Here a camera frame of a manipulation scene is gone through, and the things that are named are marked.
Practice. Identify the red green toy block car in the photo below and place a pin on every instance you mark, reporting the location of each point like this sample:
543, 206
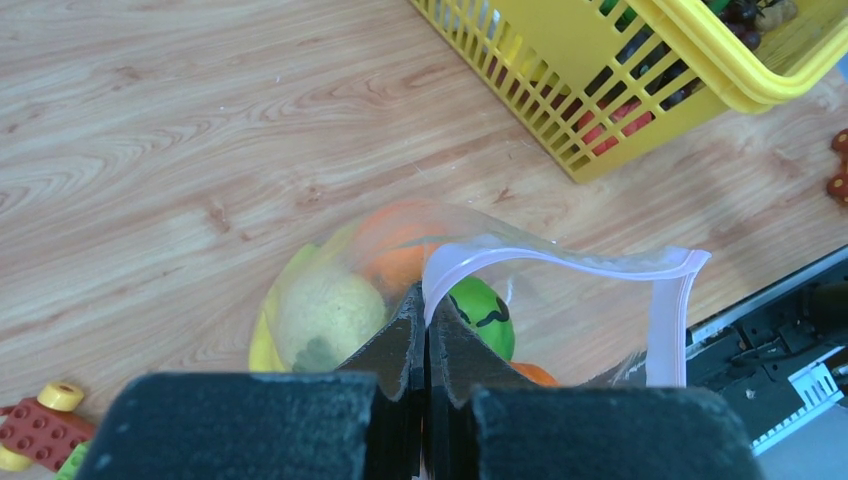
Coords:
44, 429

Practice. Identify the yellow orange toy block car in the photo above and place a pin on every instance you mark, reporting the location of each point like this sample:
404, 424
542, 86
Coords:
837, 185

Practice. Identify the yellow plastic basket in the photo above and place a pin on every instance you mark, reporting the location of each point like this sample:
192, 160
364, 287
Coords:
599, 83

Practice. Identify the purple grapes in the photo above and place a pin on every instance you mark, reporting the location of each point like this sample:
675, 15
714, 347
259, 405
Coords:
739, 17

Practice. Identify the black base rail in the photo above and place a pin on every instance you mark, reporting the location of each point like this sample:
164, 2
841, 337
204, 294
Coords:
778, 357

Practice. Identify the orange fruit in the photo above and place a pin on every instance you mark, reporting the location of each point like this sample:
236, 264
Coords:
396, 241

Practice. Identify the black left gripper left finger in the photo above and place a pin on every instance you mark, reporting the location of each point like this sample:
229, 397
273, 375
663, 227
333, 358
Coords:
360, 421

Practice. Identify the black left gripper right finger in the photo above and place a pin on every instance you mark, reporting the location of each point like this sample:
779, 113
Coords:
484, 420

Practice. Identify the small orange pumpkin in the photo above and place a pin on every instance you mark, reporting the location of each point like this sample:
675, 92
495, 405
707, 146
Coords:
535, 373

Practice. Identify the small watermelon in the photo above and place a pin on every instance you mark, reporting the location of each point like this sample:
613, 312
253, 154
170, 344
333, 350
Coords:
486, 313

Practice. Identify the beige lemon fruit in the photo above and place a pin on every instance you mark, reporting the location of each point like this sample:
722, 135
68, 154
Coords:
324, 316

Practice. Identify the clear zip top bag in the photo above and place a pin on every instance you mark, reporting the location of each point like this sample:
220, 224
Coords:
618, 320

